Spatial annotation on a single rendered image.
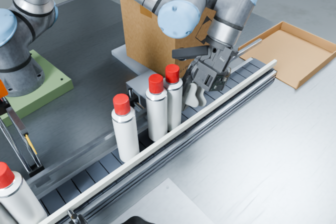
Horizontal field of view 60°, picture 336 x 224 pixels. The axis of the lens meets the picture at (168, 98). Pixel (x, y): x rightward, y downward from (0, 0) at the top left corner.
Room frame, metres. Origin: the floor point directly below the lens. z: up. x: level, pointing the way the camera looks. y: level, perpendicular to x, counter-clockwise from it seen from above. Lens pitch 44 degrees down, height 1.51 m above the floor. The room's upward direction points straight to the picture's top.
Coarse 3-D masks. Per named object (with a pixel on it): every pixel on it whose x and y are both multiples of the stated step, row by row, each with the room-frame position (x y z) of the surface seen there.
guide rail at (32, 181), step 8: (256, 40) 0.83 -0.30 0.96; (248, 48) 0.79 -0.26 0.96; (192, 80) 0.63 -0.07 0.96; (144, 112) 0.51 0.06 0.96; (136, 120) 0.49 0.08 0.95; (112, 128) 0.45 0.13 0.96; (104, 136) 0.43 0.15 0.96; (88, 144) 0.40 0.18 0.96; (96, 144) 0.41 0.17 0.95; (72, 152) 0.38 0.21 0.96; (80, 152) 0.38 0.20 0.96; (64, 160) 0.36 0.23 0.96; (72, 160) 0.37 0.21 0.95; (48, 168) 0.34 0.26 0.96; (56, 168) 0.34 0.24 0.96; (32, 176) 0.32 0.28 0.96; (40, 176) 0.32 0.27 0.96; (32, 184) 0.31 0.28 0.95
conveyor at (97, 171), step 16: (256, 64) 0.81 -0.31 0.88; (240, 80) 0.72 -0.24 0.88; (256, 80) 0.72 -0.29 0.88; (208, 96) 0.65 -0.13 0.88; (192, 112) 0.58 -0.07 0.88; (192, 128) 0.53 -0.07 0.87; (144, 144) 0.46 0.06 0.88; (112, 160) 0.41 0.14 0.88; (144, 160) 0.41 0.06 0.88; (80, 176) 0.37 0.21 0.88; (96, 176) 0.37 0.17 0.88; (64, 192) 0.33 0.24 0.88; (80, 192) 0.33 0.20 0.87; (48, 208) 0.29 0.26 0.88; (80, 208) 0.29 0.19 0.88
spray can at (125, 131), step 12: (120, 96) 0.44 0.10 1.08; (120, 108) 0.41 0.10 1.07; (132, 108) 0.44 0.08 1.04; (120, 120) 0.41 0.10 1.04; (132, 120) 0.42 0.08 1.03; (120, 132) 0.41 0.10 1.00; (132, 132) 0.41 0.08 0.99; (120, 144) 0.41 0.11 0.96; (132, 144) 0.41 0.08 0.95; (120, 156) 0.41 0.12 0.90; (132, 156) 0.41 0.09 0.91
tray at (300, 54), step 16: (272, 32) 1.08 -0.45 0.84; (288, 32) 1.09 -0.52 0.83; (304, 32) 1.04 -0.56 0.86; (240, 48) 0.93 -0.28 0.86; (256, 48) 0.97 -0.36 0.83; (272, 48) 0.97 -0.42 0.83; (288, 48) 0.97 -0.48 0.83; (304, 48) 0.97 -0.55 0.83; (320, 48) 0.97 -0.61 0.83; (288, 64) 0.87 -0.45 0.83; (304, 64) 0.87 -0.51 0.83; (320, 64) 0.83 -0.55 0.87; (288, 80) 0.78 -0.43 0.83; (304, 80) 0.76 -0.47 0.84
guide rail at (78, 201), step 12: (276, 60) 0.78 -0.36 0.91; (264, 72) 0.74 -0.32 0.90; (240, 84) 0.66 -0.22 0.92; (228, 96) 0.62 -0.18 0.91; (204, 108) 0.56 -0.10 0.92; (192, 120) 0.52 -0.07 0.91; (180, 132) 0.49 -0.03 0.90; (156, 144) 0.44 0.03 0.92; (144, 156) 0.41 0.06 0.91; (120, 168) 0.37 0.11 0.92; (108, 180) 0.34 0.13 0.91; (84, 192) 0.31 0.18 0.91; (96, 192) 0.32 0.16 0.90; (72, 204) 0.28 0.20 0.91; (48, 216) 0.26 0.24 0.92; (60, 216) 0.26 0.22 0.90
